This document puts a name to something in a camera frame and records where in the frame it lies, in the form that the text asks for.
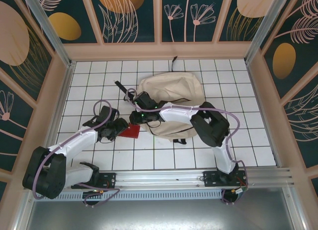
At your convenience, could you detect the grey metal sheet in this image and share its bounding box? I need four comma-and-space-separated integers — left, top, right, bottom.
14, 187, 308, 230

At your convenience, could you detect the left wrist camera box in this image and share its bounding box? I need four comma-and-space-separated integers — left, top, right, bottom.
98, 105, 119, 123

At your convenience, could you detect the aluminium corner post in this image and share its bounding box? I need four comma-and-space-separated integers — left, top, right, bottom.
244, 0, 289, 65
20, 0, 76, 67

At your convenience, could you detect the red snap wallet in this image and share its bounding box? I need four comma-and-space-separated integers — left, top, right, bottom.
118, 124, 141, 140

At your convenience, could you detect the aluminium rail frame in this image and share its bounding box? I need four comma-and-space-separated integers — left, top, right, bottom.
23, 167, 298, 192

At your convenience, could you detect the beige canvas backpack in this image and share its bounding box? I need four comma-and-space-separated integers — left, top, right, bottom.
114, 56, 205, 145

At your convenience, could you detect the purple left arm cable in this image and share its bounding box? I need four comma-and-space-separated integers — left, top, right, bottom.
32, 99, 122, 207

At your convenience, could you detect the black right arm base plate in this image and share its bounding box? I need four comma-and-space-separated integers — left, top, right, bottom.
203, 170, 249, 189

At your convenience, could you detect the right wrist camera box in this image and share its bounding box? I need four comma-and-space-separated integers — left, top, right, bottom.
135, 91, 154, 108

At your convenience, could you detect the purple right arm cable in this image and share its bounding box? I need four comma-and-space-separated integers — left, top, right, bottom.
126, 88, 250, 205

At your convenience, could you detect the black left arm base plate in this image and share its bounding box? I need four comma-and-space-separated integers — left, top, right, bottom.
71, 172, 117, 189

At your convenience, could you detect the grey slotted cable duct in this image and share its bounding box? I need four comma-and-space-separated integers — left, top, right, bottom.
33, 192, 223, 201

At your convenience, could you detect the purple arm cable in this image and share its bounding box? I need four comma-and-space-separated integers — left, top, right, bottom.
32, 99, 122, 207
126, 88, 250, 205

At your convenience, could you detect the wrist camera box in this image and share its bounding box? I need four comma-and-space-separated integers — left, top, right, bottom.
98, 105, 119, 123
135, 91, 154, 108

